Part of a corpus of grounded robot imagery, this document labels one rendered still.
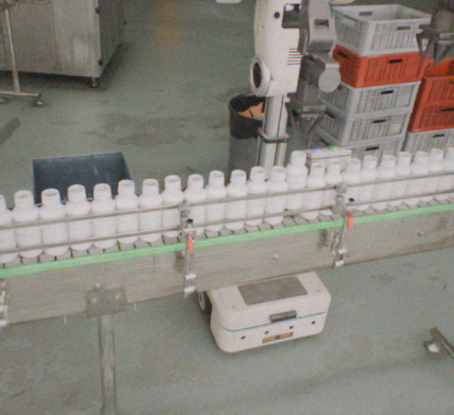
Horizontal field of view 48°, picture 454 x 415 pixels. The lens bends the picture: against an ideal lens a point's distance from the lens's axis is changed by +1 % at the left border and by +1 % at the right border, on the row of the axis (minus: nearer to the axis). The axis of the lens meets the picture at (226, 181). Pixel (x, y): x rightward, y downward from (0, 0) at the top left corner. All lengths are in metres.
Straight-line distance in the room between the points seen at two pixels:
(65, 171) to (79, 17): 3.10
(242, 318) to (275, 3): 1.25
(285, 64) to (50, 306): 1.14
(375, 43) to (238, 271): 2.40
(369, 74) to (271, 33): 1.86
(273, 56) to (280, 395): 1.37
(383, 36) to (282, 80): 1.75
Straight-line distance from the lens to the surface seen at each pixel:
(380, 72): 3.71
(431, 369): 2.62
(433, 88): 4.20
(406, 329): 2.75
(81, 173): 1.89
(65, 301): 1.39
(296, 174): 1.39
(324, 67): 1.22
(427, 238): 1.78
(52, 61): 5.05
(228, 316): 2.22
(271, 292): 2.33
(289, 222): 1.46
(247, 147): 3.08
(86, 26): 4.87
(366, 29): 3.51
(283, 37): 1.88
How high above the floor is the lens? 1.83
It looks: 31 degrees down
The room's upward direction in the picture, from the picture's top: 5 degrees clockwise
